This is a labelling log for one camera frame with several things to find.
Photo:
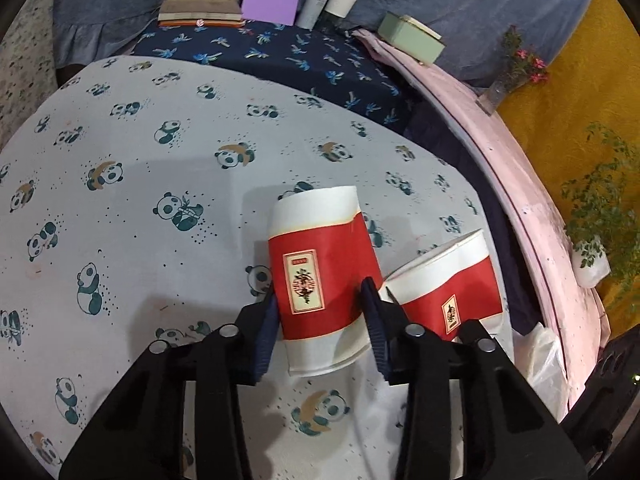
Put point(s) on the pale green tissue box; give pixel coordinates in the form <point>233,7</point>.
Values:
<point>410,35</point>

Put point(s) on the pink sheet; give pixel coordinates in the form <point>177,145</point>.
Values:
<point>520,185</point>

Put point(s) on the red white paper cup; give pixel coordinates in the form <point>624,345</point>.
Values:
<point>450,285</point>
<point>320,280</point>

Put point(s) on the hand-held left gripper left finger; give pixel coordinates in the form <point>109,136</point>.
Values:
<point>265,342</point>

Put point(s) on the yellow cloth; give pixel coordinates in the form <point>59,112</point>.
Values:
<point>575,95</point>

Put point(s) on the panda printed sheet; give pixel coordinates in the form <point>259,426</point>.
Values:
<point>150,185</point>

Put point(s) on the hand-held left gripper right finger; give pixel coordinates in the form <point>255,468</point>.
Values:
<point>375,332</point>

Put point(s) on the tall white bottle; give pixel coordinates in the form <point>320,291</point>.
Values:
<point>314,2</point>

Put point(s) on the navy printed cloth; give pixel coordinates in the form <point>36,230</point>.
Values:
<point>280,60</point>

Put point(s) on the dark purple blanket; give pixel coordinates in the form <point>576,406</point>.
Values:
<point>495,220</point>

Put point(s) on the glass vase with pink flowers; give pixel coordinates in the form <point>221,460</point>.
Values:
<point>510,70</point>

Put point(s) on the white bin with plastic bag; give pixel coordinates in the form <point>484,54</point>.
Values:
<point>542,360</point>

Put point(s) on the green plant in white pot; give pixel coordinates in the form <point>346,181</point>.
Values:
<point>595,220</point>

